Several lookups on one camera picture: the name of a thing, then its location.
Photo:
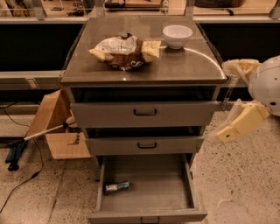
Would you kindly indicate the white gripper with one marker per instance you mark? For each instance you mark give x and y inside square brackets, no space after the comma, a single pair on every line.
[266,84]

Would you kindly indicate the red bull can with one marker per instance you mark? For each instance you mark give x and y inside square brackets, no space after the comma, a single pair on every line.
[116,187]

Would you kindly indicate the grey middle drawer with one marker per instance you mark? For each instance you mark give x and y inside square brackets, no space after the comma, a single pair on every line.
[144,145]

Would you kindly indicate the grey drawer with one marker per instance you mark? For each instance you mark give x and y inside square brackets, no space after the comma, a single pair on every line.
[144,145]
[160,191]
[144,114]

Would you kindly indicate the grey drawer cabinet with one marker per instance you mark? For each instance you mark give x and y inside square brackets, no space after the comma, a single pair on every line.
[190,74]

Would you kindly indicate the grey bottom drawer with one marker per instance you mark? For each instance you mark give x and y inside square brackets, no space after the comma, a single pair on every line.
[160,191]

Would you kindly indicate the grey top drawer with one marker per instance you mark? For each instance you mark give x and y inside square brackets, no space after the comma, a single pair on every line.
[144,114]

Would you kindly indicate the white bowl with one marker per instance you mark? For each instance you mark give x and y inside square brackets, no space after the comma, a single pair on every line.
[176,36]

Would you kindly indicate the crumpled chip bag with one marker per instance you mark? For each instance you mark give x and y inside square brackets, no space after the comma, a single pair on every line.
[126,52]

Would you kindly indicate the cardboard box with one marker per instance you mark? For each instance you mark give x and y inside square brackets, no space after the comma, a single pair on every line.
[53,111]

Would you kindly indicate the reacher grabber tool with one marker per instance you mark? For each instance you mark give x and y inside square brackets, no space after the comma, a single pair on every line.
[17,147]

